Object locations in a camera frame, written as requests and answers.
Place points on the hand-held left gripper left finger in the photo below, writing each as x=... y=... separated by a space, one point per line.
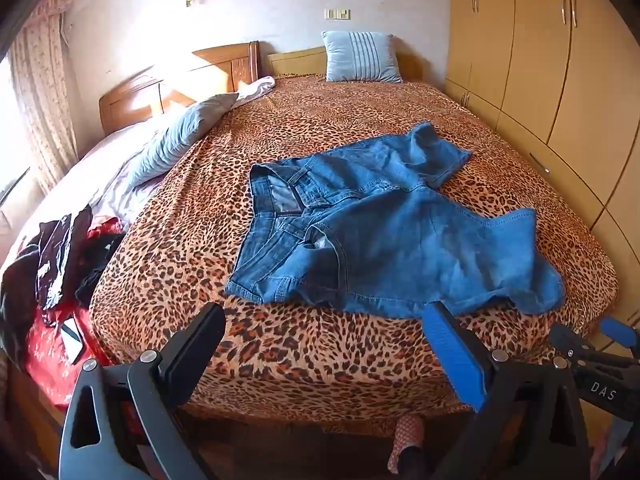
x=196 y=349

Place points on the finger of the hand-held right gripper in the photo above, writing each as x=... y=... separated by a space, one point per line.
x=620 y=335
x=570 y=340

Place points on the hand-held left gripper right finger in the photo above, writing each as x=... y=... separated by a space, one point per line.
x=457 y=355

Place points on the blue denim pants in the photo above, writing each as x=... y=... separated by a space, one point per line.
x=390 y=230

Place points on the pink patterned slipper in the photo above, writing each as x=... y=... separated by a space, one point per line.
x=407 y=435

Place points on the black and white card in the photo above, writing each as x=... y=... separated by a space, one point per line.
x=74 y=341

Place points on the plain black garment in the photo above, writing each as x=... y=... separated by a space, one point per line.
x=100 y=265

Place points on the pile of dark and red clothes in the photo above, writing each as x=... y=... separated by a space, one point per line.
x=50 y=355

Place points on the black patterned garment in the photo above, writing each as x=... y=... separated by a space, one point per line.
x=62 y=255

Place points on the dark bulky garment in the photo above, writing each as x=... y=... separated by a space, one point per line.
x=17 y=300

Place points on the pale purple bedsheet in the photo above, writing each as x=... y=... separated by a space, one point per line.
x=112 y=180

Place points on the grey-blue pillow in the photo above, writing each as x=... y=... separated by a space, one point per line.
x=185 y=130

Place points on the leopard print bedsheet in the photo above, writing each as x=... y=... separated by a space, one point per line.
x=300 y=125

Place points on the large wooden headboard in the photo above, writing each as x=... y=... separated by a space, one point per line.
x=135 y=97

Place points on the white cloth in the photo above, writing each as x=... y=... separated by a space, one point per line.
x=257 y=89

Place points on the beige patterned curtain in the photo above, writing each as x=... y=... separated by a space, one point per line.
x=42 y=90

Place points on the small wooden headboard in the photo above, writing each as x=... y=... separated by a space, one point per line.
x=295 y=62

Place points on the yellow wooden wardrobe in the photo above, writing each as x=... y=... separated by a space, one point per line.
x=530 y=35

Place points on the blue striped pillow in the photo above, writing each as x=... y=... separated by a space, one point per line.
x=360 y=57

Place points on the wall light switch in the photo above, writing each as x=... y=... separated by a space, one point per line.
x=337 y=13

